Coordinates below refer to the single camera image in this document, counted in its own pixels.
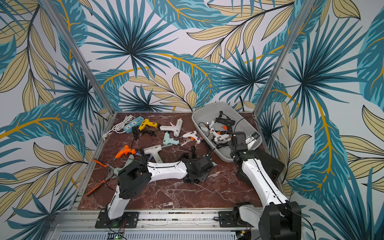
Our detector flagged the black glue gun orange trigger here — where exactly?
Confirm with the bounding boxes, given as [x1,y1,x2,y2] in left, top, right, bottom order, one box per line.
[215,118,236,133]

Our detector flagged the small white glue gun front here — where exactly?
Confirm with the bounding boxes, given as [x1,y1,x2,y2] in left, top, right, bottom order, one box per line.
[200,120,215,133]

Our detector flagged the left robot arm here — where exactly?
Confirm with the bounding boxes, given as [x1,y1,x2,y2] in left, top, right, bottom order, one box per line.
[106,154,217,220]

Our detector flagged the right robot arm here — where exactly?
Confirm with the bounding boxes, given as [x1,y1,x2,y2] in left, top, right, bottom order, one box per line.
[231,132,302,240]

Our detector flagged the small white glue gun orange trigger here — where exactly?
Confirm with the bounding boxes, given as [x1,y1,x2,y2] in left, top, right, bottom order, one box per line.
[183,131,201,144]

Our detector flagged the grey plastic storage box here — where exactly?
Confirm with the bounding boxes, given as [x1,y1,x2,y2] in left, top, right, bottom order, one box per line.
[192,102,263,163]

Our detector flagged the large white glue gun pink stick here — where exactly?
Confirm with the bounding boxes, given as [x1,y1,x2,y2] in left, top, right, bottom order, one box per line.
[160,118,183,137]

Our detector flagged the yellow glue gun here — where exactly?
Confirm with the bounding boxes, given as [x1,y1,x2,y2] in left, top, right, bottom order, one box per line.
[139,119,158,131]

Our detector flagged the black case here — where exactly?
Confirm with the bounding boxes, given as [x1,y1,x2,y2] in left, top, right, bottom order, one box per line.
[236,148,285,188]

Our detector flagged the teal power strip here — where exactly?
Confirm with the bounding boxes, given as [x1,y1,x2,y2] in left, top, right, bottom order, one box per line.
[123,117,144,134]

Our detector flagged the white power strip cable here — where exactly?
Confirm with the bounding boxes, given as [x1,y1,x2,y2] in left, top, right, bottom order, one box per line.
[102,114,136,141]

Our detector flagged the orange handled pliers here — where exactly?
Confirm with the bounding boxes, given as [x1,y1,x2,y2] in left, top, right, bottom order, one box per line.
[86,159,118,197]

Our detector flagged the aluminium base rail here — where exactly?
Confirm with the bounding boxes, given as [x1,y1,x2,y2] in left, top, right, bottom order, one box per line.
[46,209,260,240]

